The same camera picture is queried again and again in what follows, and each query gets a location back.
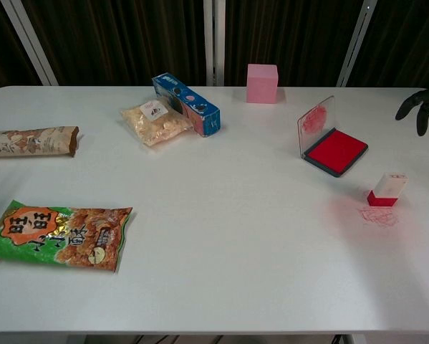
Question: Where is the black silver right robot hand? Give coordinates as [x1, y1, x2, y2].
[394, 87, 429, 138]

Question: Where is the white red stamp block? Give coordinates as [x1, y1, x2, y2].
[365, 171, 410, 209]

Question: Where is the dark brown curtain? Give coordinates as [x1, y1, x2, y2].
[349, 0, 429, 90]
[0, 0, 40, 95]
[223, 0, 366, 87]
[22, 0, 213, 87]

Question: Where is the red ink pad case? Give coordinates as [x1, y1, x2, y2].
[297, 94, 370, 178]

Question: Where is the pink foam cube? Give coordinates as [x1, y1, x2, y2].
[246, 63, 281, 105]

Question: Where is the blue cookie box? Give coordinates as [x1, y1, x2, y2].
[151, 72, 223, 138]

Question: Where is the clear bag of snacks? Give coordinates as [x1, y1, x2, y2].
[119, 100, 196, 148]

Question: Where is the green orange snack bag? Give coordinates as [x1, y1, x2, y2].
[0, 199, 134, 275]

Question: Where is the brown snack wrapper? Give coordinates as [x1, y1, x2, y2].
[0, 125, 80, 160]

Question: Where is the white partition post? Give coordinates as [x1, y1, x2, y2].
[336, 0, 375, 88]
[203, 0, 227, 87]
[0, 0, 60, 87]

